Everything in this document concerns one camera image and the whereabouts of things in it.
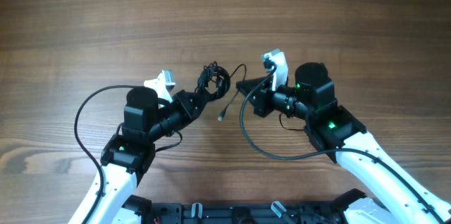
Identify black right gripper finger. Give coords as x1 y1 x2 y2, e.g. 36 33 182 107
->
242 93 256 106
236 77 271 92

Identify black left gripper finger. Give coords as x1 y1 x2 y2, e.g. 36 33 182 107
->
195 87 226 101
192 104 205 120

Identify black cable bundle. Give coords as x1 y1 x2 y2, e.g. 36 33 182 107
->
194 61 247 122

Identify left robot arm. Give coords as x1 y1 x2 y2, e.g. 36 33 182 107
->
70 86 225 223

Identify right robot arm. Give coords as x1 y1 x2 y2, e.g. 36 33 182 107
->
236 63 450 223

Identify black right camera cable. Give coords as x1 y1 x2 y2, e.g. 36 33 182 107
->
239 64 447 224

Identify black camera cable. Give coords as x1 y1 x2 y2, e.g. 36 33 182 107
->
239 64 447 224
73 85 142 224

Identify black left camera cable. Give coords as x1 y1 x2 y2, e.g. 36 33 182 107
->
73 85 142 224

